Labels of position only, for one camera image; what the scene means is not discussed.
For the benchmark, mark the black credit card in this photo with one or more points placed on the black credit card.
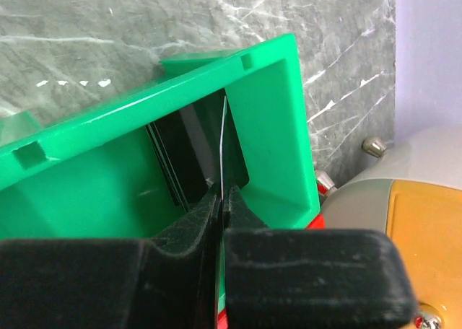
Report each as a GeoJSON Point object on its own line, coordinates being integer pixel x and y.
{"type": "Point", "coordinates": [222, 149]}

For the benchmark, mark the black card in bin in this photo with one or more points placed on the black card in bin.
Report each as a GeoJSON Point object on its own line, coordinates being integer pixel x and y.
{"type": "Point", "coordinates": [186, 144]}

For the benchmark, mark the white round drawer cabinet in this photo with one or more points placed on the white round drawer cabinet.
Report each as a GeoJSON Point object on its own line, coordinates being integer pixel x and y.
{"type": "Point", "coordinates": [413, 194]}

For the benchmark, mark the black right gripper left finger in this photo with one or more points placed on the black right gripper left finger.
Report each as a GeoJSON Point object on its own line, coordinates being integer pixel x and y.
{"type": "Point", "coordinates": [167, 281]}

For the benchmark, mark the red bin middle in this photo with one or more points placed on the red bin middle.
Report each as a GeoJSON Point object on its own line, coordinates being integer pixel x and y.
{"type": "Point", "coordinates": [222, 322]}

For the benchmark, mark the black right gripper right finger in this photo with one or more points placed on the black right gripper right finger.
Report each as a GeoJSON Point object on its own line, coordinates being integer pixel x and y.
{"type": "Point", "coordinates": [311, 278]}

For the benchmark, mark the green bin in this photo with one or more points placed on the green bin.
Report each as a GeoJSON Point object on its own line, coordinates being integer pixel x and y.
{"type": "Point", "coordinates": [96, 174]}

